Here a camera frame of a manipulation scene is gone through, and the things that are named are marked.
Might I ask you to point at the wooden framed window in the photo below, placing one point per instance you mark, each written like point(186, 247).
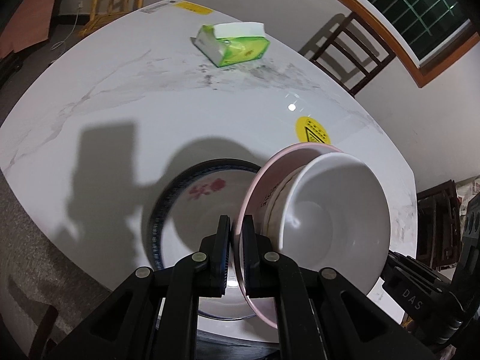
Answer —
point(427, 36)

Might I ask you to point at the pink cloth covered furniture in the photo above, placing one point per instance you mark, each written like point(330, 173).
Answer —
point(28, 26)

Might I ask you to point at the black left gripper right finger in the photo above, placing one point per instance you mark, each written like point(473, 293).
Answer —
point(268, 274)

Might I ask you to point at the large pink bowl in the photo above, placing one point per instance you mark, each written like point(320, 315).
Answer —
point(264, 185)

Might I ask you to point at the dark wooden chair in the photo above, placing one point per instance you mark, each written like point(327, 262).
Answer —
point(349, 51)
point(438, 243)

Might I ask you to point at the white plate with pink roses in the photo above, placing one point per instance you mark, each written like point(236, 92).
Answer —
point(192, 214)

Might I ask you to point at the white Dog bowl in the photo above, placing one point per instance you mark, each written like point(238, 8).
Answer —
point(337, 216)

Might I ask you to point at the dark wooden chair at right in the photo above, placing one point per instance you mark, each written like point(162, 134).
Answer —
point(438, 243)

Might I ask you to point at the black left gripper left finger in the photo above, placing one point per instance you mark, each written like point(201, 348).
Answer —
point(201, 274)

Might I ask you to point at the blue floral plate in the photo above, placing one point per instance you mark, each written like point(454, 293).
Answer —
point(173, 190)

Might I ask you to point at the green tissue pack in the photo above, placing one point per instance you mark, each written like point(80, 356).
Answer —
point(227, 44)

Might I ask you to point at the yellow warning sticker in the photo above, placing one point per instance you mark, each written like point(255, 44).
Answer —
point(309, 130)

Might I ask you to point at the white Rabbit bowl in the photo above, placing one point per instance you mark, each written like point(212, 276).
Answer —
point(273, 222)

